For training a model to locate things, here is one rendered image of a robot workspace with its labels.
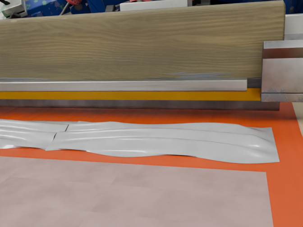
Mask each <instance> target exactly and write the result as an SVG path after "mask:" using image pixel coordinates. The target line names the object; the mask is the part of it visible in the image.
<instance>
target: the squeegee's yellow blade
mask: <svg viewBox="0 0 303 227"><path fill-rule="evenodd" d="M0 99H32V100H258V101H261V99H260V88H247V91H2V92H0Z"/></svg>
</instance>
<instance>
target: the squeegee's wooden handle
mask: <svg viewBox="0 0 303 227"><path fill-rule="evenodd" d="M285 12H286V6H285V3H284V1H283V0H274V1H261V2H247V3H234V4H221V5H202V6H189V7H176V8H162V9H143V10H130V11H117V12H103V13H90V14H72V15H58V16H45V17H32V18H13V19H0V80H76V79H154V78H231V77H247V88H261V73H262V48H263V42H264V41H284V38H285Z"/></svg>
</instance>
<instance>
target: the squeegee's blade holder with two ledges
mask: <svg viewBox="0 0 303 227"><path fill-rule="evenodd" d="M2 91H247V77H231V78H154V79H76V80H0V92H2Z"/></svg>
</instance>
